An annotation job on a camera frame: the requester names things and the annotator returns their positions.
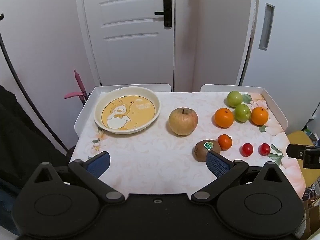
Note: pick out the yellow stool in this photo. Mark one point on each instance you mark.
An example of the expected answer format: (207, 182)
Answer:
(297, 137)

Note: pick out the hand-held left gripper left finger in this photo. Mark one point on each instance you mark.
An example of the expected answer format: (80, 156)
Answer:
(100, 163)

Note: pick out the green apple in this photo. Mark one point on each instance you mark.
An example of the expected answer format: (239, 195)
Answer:
(234, 98)
(242, 113)

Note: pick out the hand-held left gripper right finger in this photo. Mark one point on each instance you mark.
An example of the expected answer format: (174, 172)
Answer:
(217, 165)

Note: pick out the white sliding door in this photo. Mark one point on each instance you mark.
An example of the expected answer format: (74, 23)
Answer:
(287, 80)

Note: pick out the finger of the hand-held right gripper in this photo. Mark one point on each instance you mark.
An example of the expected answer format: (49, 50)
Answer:
(295, 151)

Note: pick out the large orange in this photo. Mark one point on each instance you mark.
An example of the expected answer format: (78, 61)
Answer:
(224, 118)
(260, 116)

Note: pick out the dark cloth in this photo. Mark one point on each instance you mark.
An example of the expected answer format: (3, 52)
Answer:
(20, 135)

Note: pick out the cream plate with duck print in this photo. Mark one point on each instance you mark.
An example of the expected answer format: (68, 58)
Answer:
(125, 112)

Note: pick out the white panel door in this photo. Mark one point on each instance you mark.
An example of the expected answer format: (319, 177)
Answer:
(125, 55)

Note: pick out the black curved pole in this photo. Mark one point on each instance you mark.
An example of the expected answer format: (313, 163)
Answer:
(10, 65)

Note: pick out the white tray table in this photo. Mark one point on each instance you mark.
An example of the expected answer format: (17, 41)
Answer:
(83, 115)

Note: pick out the brown kiwi with green sticker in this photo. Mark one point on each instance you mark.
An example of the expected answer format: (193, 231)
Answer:
(201, 151)

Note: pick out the small tangerine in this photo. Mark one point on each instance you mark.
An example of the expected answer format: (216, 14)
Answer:
(225, 142)

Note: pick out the red cherry tomato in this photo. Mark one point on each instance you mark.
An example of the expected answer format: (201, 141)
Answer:
(247, 150)
(264, 149)

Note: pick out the pink plastic rod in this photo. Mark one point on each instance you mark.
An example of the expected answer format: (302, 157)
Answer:
(80, 85)

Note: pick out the yellow-red apple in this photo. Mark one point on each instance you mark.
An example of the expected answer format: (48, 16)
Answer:
(183, 121)

